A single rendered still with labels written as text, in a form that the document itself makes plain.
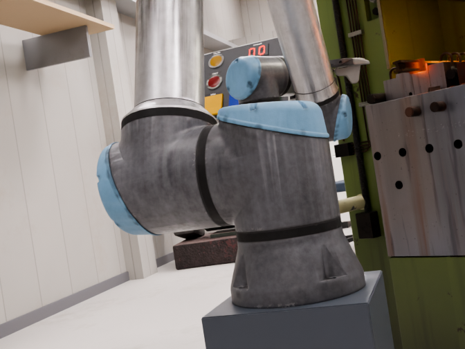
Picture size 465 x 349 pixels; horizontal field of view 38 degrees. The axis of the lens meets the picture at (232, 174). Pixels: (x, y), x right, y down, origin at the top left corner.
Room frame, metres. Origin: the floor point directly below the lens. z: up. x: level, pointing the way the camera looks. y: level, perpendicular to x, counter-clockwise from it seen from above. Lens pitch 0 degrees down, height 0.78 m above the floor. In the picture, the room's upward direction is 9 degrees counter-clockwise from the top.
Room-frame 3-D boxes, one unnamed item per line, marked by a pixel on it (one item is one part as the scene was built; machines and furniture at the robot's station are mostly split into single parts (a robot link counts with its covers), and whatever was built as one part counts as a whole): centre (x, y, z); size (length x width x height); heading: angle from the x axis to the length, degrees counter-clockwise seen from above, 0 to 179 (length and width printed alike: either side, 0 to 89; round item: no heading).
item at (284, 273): (0.95, -0.07, 0.65); 0.19 x 0.19 x 0.10
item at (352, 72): (1.58, -0.32, 0.97); 0.09 x 0.03 x 0.06; 96
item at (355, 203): (2.10, -0.25, 0.62); 0.44 x 0.05 x 0.05; 132
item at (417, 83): (2.04, -0.70, 0.96); 0.42 x 0.20 x 0.09; 132
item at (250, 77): (1.45, -0.09, 0.97); 0.12 x 0.09 x 0.10; 132
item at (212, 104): (2.18, 0.03, 1.01); 0.07 x 0.05 x 0.07; 67
